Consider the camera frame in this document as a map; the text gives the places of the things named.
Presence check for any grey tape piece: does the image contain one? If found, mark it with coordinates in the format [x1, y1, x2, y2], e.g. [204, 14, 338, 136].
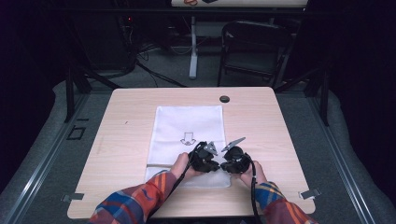
[299, 188, 322, 201]
[61, 192, 85, 203]

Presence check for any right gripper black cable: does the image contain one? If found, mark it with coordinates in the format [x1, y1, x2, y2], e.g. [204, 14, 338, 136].
[247, 157, 264, 224]

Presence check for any dark equipment cabinet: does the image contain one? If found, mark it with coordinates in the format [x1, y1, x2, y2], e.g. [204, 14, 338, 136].
[74, 12, 138, 72]

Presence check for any person's left hand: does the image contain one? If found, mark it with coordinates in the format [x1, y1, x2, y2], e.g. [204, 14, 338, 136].
[169, 151, 202, 181]

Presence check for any person's right hand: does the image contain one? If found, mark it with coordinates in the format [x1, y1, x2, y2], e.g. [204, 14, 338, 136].
[235, 160, 269, 189]

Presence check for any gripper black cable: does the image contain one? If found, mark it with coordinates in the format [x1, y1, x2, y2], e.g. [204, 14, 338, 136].
[247, 157, 264, 224]
[148, 143, 204, 220]

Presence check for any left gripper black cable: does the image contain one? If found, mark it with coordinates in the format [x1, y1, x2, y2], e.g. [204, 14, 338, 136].
[148, 143, 204, 220]

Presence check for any white desk leg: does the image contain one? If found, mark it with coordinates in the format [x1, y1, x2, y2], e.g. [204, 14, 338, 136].
[188, 16, 200, 80]

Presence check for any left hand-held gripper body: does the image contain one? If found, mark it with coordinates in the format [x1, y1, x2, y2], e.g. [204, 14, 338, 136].
[188, 141, 219, 172]

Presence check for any black tape rectangle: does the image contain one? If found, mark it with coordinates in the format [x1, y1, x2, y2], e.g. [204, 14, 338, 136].
[65, 124, 87, 141]

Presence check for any black floor cable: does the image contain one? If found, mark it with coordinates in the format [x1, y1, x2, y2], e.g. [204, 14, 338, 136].
[134, 43, 189, 89]

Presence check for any metal floor rail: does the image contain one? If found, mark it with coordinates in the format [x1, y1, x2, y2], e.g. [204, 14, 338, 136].
[0, 92, 92, 224]
[305, 92, 378, 224]

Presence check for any black folding chair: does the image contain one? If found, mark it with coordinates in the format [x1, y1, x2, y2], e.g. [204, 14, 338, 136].
[217, 20, 294, 90]

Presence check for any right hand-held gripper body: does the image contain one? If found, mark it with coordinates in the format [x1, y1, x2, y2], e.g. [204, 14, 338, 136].
[220, 136, 253, 174]

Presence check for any white cloth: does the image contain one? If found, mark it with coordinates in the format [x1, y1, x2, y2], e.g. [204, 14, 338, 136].
[143, 105, 233, 189]

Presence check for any black metal stand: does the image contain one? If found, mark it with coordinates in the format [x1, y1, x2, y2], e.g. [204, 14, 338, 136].
[273, 65, 331, 127]
[63, 65, 123, 124]

